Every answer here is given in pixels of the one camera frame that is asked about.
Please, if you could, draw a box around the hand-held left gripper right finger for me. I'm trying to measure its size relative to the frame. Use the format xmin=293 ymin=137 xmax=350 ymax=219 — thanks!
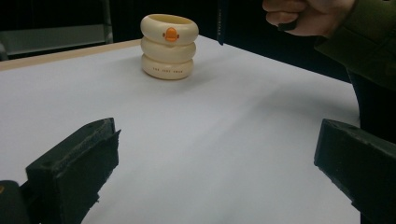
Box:
xmin=314 ymin=119 xmax=396 ymax=224

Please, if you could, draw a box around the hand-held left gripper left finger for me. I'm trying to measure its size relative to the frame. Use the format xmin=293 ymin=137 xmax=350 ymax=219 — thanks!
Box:
xmin=25 ymin=117 xmax=121 ymax=224

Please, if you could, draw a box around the cream ringed cup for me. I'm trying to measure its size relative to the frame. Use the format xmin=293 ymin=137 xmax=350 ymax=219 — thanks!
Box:
xmin=139 ymin=13 xmax=200 ymax=81

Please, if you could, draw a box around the wooden table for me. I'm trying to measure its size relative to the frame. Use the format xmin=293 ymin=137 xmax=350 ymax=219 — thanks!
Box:
xmin=0 ymin=38 xmax=143 ymax=73

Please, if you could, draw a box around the white table sheet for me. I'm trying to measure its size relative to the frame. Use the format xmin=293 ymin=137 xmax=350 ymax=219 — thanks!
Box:
xmin=0 ymin=35 xmax=362 ymax=224

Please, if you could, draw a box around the grey metal desk frame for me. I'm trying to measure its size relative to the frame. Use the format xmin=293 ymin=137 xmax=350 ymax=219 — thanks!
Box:
xmin=0 ymin=0 xmax=114 ymax=61

